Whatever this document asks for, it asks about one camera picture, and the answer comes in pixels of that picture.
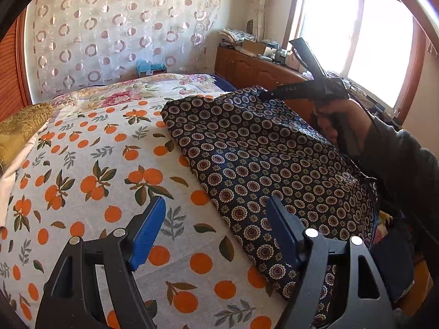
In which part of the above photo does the person's right forearm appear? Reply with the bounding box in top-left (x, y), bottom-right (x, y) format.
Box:
top-left (357, 116), bottom-right (439, 220)

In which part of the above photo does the wooden headboard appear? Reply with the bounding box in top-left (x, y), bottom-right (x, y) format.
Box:
top-left (0, 10), bottom-right (33, 122)

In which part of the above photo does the dark cloth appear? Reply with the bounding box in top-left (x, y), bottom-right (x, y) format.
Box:
top-left (371, 228), bottom-right (416, 303)

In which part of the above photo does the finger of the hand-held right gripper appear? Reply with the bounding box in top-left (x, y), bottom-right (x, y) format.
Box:
top-left (289, 37), bottom-right (330, 82)
top-left (259, 80), bottom-right (322, 101)

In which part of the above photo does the gold embroidered pillow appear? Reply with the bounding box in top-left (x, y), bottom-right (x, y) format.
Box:
top-left (0, 102), bottom-right (54, 175)

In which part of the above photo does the floral blanket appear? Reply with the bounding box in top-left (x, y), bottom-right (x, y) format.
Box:
top-left (51, 73), bottom-right (227, 111)

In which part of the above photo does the sheer circle pattern curtain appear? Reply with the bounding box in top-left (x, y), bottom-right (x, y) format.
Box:
top-left (26, 0), bottom-right (222, 95)

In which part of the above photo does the beige window curtain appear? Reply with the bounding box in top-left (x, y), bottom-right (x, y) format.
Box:
top-left (251, 0), bottom-right (273, 39)

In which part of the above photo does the cardboard box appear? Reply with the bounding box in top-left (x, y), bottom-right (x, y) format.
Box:
top-left (240, 39), bottom-right (269, 56)

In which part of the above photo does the teal toy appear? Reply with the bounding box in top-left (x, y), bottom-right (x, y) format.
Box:
top-left (135, 58), bottom-right (167, 76)

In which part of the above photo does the wooden cabinet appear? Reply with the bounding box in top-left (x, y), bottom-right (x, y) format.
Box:
top-left (215, 46), bottom-right (320, 124)

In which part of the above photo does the orange fruit print sheet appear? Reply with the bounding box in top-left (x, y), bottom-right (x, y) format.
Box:
top-left (0, 100), bottom-right (302, 329)

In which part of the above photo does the person's right hand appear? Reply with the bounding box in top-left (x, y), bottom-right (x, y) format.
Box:
top-left (313, 98), bottom-right (376, 160)

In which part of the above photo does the navy medallion print shirt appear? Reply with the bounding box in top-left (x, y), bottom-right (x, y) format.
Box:
top-left (161, 85), bottom-right (379, 328)

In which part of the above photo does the window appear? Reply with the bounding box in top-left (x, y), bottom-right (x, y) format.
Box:
top-left (285, 0), bottom-right (427, 124)

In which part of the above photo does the navy blue blanket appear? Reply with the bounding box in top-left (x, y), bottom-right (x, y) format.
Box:
top-left (212, 75), bottom-right (238, 92)

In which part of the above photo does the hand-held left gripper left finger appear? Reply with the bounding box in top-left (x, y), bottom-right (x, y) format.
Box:
top-left (34, 195), bottom-right (167, 329)

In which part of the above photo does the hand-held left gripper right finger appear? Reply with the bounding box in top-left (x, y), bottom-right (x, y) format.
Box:
top-left (266, 195), bottom-right (395, 329)

